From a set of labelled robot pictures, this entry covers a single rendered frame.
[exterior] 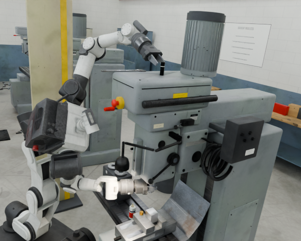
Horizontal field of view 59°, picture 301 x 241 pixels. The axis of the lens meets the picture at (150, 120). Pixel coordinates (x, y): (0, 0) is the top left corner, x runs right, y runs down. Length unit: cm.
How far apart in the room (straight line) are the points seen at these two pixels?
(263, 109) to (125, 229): 115
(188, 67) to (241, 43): 501
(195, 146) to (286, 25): 460
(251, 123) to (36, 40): 217
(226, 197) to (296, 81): 418
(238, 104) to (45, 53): 196
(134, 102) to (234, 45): 547
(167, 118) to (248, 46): 511
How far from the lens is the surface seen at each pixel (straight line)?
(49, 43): 292
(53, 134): 140
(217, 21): 146
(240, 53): 643
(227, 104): 162
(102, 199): 206
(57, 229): 237
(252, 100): 179
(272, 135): 188
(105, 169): 202
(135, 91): 118
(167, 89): 127
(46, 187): 189
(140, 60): 872
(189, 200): 192
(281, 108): 519
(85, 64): 160
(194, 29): 145
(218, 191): 174
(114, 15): 1122
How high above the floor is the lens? 211
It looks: 19 degrees down
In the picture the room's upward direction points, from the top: 5 degrees clockwise
